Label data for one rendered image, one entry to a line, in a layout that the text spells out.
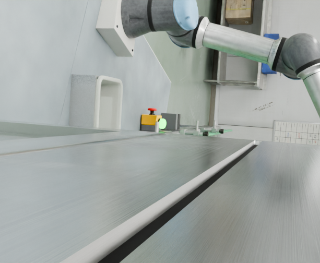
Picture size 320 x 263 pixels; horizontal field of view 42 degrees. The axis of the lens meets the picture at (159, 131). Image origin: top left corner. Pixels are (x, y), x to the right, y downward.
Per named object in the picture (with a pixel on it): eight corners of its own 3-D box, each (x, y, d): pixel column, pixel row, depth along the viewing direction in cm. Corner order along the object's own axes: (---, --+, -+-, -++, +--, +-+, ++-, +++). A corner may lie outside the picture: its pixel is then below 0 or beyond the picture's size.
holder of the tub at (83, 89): (66, 168, 120) (90, 171, 118) (71, 74, 119) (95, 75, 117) (93, 162, 137) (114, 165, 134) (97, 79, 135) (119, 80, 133)
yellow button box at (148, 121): (139, 130, 177) (156, 131, 174) (140, 112, 176) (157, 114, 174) (145, 130, 183) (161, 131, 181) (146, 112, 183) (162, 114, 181)
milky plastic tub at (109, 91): (68, 150, 120) (95, 153, 117) (72, 73, 119) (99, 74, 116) (95, 146, 136) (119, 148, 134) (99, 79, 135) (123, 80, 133)
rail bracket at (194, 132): (178, 135, 190) (207, 137, 186) (179, 119, 190) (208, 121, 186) (180, 134, 194) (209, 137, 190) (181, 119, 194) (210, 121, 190)
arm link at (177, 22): (152, -12, 134) (192, -15, 130) (162, 6, 147) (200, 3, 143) (150, 24, 132) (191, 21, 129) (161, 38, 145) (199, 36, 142)
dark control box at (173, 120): (158, 128, 203) (175, 130, 200) (160, 112, 202) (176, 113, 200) (164, 128, 211) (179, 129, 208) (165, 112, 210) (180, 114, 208)
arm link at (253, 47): (168, -1, 145) (326, 39, 129) (177, 16, 159) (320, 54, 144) (156, 31, 145) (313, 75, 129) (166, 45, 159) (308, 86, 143)
